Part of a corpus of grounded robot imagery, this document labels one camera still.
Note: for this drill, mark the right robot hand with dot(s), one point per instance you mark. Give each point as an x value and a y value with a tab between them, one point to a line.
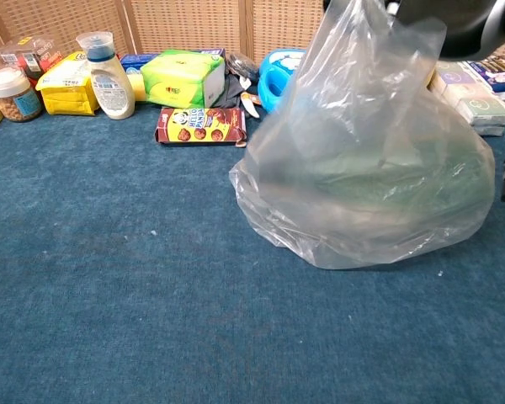
467	25

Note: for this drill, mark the transparent plastic bag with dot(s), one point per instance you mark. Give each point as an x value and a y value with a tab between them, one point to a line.
341	168

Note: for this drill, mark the dark blue snack package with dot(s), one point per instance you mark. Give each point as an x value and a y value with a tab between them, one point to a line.
496	73

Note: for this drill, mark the pastel tissue multipack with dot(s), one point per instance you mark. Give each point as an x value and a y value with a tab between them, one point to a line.
484	109

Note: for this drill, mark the blue Doraemon detergent bottle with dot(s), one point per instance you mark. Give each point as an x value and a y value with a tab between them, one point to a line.
271	84

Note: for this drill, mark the dark grey cloth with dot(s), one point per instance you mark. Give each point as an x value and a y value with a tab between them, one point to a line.
231	92

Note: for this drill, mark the wicker folding screen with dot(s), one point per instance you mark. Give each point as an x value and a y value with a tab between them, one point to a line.
185	25

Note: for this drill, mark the brown Hello Panda box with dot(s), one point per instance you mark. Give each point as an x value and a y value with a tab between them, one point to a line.
202	126

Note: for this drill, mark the green tissue pack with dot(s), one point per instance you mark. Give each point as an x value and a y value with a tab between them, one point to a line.
177	80

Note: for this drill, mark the long blue box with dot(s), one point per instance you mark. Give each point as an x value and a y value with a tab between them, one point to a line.
134	63

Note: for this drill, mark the yellow sponge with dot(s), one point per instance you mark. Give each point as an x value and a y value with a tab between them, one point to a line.
138	88

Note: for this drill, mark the white bottle blue cap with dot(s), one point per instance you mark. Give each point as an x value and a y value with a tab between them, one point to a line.
109	88

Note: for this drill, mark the yellow UFO noodle pack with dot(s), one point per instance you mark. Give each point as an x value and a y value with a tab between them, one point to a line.
67	92

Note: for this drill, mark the clear plastic snack box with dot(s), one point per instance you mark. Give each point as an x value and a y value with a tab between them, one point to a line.
33	56

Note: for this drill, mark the blue felt table cover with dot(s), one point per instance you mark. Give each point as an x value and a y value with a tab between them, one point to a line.
109	273

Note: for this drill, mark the white lid nut jar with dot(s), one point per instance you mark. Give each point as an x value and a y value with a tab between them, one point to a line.
12	99

